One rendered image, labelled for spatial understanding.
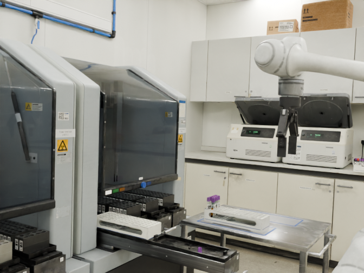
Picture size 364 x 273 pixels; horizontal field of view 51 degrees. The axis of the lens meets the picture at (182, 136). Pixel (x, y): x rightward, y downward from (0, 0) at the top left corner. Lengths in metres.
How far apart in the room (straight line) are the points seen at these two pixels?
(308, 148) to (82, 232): 2.50
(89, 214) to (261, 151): 2.43
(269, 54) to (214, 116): 3.51
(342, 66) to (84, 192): 1.07
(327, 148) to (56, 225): 2.66
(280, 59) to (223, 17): 3.61
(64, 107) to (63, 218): 0.43
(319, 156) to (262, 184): 0.60
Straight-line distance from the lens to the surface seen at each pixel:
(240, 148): 3.88
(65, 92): 1.52
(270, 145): 3.76
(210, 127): 4.71
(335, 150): 3.64
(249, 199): 3.90
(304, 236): 1.78
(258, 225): 1.75
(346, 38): 3.98
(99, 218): 1.75
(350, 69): 1.27
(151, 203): 1.99
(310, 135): 3.70
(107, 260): 1.68
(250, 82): 4.16
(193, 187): 4.16
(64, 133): 1.52
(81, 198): 1.63
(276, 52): 1.22
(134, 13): 3.70
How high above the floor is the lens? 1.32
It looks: 3 degrees down
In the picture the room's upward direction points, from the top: 2 degrees clockwise
